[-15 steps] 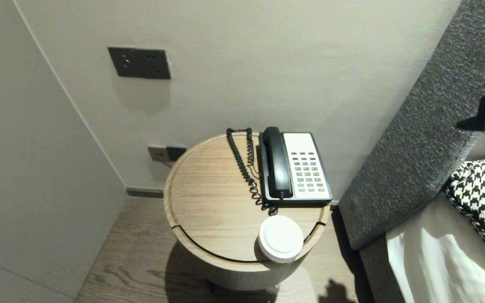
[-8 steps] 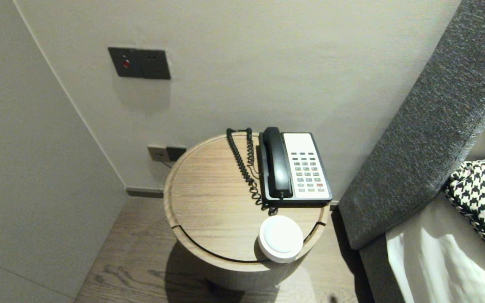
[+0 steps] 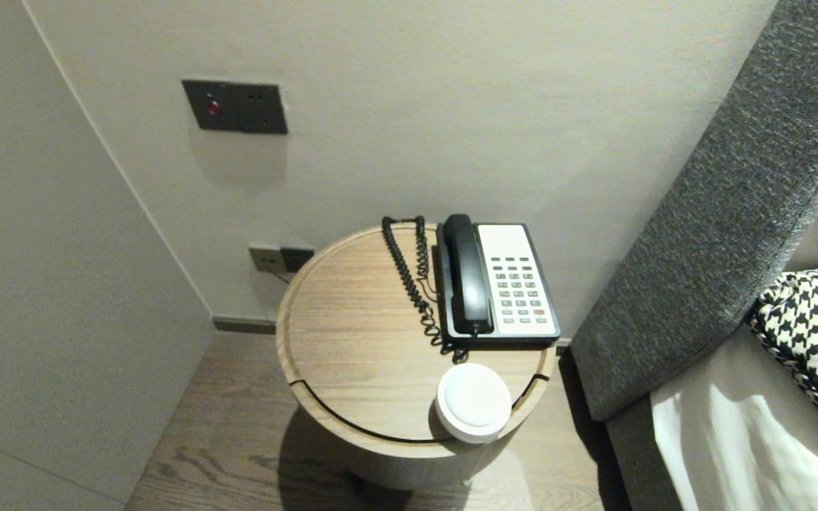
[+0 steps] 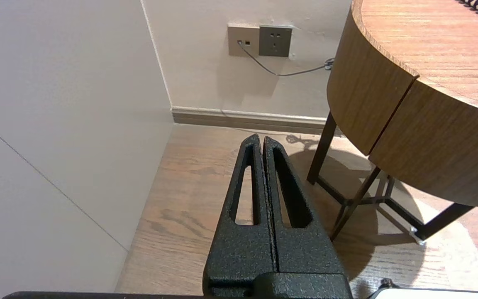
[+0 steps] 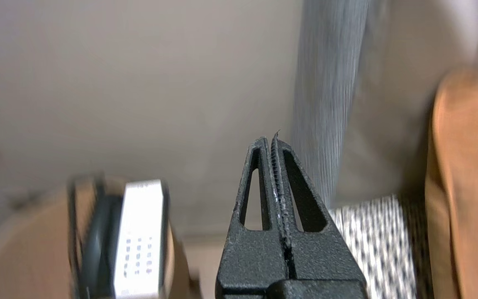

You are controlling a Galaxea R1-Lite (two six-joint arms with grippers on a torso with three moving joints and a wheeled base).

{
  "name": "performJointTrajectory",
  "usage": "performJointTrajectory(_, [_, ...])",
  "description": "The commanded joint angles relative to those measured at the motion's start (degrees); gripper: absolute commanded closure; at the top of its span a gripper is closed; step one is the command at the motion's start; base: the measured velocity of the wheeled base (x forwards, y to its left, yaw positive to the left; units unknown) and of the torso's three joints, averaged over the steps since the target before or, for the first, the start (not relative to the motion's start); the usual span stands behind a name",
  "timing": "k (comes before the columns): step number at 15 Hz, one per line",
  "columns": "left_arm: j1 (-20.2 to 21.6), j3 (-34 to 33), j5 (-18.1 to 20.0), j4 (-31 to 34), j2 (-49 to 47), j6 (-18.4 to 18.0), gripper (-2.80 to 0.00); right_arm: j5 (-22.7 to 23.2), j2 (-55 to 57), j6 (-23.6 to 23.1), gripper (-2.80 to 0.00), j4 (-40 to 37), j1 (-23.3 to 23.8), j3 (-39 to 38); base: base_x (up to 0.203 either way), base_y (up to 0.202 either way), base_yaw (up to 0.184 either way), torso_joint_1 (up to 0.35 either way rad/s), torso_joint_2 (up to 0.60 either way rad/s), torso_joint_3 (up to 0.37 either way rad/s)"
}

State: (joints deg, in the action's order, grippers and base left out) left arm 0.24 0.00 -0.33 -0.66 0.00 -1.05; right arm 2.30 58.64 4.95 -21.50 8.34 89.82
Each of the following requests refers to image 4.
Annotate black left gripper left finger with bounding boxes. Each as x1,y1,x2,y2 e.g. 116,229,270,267
202,133,276,297

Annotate dark skirting board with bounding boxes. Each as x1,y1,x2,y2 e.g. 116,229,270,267
171,106,336,136

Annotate beige wall socket plate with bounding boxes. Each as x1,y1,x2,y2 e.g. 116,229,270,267
227,24,261,57

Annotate black wall socket plate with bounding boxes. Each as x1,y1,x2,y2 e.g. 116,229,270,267
259,25,294,58

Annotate curved wooden nightstand drawer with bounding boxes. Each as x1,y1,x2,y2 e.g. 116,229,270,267
367,77,478,208

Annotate grey phone line cable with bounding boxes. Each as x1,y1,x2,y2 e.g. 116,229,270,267
237,41,335,77

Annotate dark metal nightstand legs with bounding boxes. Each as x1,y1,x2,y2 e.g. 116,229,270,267
306,111,477,246

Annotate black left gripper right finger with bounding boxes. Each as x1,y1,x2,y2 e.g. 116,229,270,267
263,136,352,297

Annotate round wooden nightstand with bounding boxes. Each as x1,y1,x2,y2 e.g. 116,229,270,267
327,0,478,156

